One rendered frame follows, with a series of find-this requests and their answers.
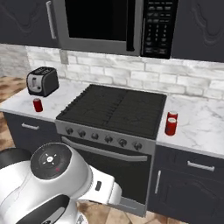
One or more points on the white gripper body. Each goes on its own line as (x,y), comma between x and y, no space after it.
(115,194)

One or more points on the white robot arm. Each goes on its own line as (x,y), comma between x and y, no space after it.
(73,172)

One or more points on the dark stove knob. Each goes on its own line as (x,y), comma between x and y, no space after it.
(94,136)
(108,138)
(122,142)
(82,133)
(137,145)
(69,130)

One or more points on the red soda can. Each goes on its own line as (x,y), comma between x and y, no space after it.
(173,114)
(38,105)
(170,127)

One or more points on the black oven door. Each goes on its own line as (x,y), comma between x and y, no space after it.
(131,178)

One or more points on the dark drawer front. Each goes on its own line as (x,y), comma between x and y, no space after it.
(175,160)
(43,135)

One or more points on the dark base cupboard door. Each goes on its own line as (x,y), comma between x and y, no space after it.
(189,201)

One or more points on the black hob with grey panel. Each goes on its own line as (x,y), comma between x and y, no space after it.
(116,108)

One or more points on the black and silver toaster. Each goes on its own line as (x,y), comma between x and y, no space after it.
(43,81)

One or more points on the black and grey microwave oven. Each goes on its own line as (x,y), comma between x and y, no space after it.
(96,43)

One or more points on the grey wall socket plate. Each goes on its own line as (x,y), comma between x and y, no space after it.
(64,57)

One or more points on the dark wall cupboard door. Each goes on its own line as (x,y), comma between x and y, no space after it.
(198,29)
(23,20)

